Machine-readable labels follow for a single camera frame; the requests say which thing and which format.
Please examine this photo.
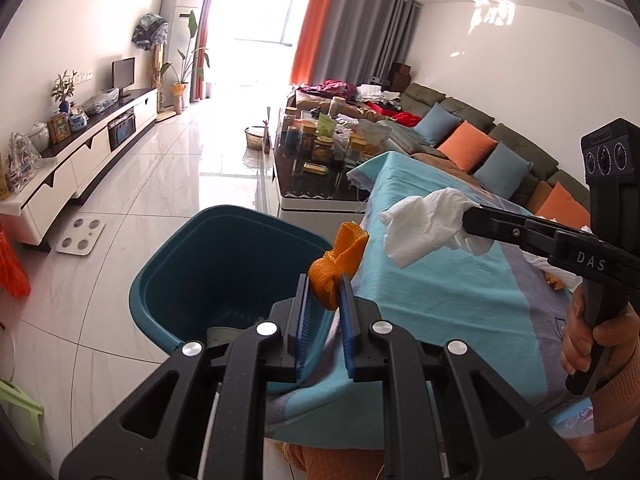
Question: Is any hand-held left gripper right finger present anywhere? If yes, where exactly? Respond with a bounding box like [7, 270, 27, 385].
[339, 272, 588, 480]

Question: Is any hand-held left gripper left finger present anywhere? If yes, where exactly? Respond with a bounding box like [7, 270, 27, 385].
[59, 274, 313, 480]

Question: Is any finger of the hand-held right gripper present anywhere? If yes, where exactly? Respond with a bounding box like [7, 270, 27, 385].
[530, 215, 596, 237]
[462, 205, 558, 261]

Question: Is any orange peel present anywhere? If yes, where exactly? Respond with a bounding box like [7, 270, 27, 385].
[308, 221, 370, 311]

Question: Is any white tissue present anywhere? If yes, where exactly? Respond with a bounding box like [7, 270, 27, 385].
[379, 187, 496, 268]

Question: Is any teal plastic trash bin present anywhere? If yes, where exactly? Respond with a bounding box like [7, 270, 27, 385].
[129, 205, 337, 395]

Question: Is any person's right forearm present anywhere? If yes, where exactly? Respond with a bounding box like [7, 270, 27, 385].
[570, 355, 640, 480]

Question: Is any person's right hand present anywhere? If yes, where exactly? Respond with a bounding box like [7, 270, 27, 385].
[560, 290, 640, 376]

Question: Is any orange cushion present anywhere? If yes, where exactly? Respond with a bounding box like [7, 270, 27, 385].
[436, 121, 498, 173]
[525, 181, 591, 231]

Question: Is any blue cushion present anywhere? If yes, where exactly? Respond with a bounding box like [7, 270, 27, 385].
[414, 102, 462, 148]
[472, 141, 533, 200]

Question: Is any grey-green sofa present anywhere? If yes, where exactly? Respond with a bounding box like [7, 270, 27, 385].
[290, 80, 596, 221]

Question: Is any blue striped blanket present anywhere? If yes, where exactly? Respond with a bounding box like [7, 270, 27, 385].
[264, 151, 596, 453]

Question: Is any black-topped white coffee table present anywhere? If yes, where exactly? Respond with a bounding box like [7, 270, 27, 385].
[267, 105, 372, 221]

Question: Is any person's pink knit sweater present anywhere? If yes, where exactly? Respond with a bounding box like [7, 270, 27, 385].
[277, 440, 387, 480]

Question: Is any red cloth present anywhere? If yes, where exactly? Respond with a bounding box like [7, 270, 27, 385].
[367, 100, 422, 129]

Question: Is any group of jars and packets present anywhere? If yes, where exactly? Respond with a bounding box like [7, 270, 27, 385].
[280, 95, 393, 171]

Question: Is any wicker basket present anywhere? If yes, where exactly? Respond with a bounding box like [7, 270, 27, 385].
[244, 125, 269, 151]

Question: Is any pile of clothes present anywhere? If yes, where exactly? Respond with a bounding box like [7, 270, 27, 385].
[295, 79, 403, 123]

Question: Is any white bathroom scale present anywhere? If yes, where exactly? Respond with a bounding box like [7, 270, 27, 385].
[55, 217, 107, 256]

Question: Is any orange and grey curtain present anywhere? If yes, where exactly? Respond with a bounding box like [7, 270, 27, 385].
[290, 0, 421, 92]
[187, 0, 223, 102]

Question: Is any black built-in appliance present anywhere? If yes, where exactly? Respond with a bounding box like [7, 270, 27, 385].
[107, 107, 137, 151]

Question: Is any white TV stand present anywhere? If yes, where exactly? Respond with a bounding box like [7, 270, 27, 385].
[0, 87, 161, 253]

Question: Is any tall green potted plant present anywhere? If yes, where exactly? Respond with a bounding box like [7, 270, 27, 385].
[160, 10, 211, 111]

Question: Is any bright window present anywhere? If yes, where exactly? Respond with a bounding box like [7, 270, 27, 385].
[217, 0, 307, 88]

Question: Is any orange plastic bag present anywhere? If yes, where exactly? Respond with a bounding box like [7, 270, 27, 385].
[0, 230, 32, 297]

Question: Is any plastic-wrapped tray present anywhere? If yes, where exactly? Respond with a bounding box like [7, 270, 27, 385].
[82, 88, 121, 116]

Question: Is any green plastic stool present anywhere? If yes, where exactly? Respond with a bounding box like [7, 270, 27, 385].
[0, 377, 51, 466]

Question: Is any small black monitor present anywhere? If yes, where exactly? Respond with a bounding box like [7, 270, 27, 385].
[111, 57, 137, 99]

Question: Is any white standing air conditioner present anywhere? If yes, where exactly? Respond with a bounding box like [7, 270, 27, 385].
[161, 0, 207, 111]

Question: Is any plastic-wrapped ship model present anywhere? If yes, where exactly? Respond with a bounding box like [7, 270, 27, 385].
[5, 132, 43, 193]

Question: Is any white ceramic jar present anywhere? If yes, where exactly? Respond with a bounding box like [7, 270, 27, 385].
[25, 122, 51, 153]

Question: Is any cloth-covered standing fan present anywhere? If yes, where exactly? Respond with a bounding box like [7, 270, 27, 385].
[131, 11, 169, 111]

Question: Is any small plant in blue vase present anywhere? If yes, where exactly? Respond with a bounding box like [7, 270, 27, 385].
[50, 70, 78, 113]

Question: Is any wooden picture frame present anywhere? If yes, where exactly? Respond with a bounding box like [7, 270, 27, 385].
[48, 112, 72, 143]

